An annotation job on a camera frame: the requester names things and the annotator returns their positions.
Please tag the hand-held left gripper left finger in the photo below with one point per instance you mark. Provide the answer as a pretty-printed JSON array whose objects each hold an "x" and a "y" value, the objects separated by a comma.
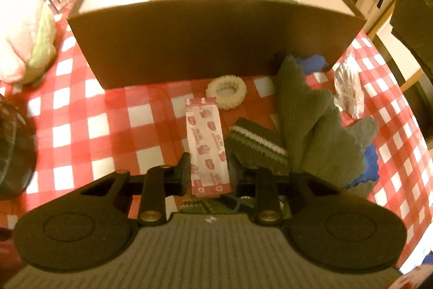
[{"x": 182, "y": 174}]

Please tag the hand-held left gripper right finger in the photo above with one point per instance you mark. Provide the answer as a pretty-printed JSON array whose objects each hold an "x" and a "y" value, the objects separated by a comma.
[{"x": 236, "y": 180}]

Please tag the red white bandage strip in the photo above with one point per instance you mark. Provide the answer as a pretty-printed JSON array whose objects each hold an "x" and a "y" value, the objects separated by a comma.
[{"x": 206, "y": 146}]

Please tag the striped knit sock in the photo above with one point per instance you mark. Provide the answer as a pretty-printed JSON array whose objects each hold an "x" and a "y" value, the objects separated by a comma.
[{"x": 257, "y": 143}]

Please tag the grey scalloped cloth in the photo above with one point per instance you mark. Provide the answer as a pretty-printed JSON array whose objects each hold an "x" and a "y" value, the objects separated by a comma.
[
  {"x": 304, "y": 126},
  {"x": 416, "y": 11},
  {"x": 367, "y": 130}
]

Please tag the brown cardboard box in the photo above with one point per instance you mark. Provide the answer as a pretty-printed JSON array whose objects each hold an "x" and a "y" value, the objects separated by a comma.
[{"x": 203, "y": 45}]

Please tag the red white checked tablecloth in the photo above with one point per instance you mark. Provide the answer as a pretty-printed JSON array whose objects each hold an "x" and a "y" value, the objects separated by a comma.
[{"x": 101, "y": 126}]

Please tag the blue scalloped cloth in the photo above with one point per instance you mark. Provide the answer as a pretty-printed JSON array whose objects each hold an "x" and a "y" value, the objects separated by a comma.
[{"x": 370, "y": 160}]

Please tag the bag of cotton swabs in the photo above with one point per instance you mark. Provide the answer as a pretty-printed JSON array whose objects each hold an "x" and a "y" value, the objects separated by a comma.
[{"x": 348, "y": 86}]

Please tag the dark glass bowl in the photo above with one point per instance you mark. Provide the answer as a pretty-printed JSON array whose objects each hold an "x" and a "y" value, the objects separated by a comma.
[{"x": 15, "y": 146}]

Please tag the pink green plush toy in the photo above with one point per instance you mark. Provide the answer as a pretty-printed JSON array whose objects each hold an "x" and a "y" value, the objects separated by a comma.
[{"x": 17, "y": 38}]

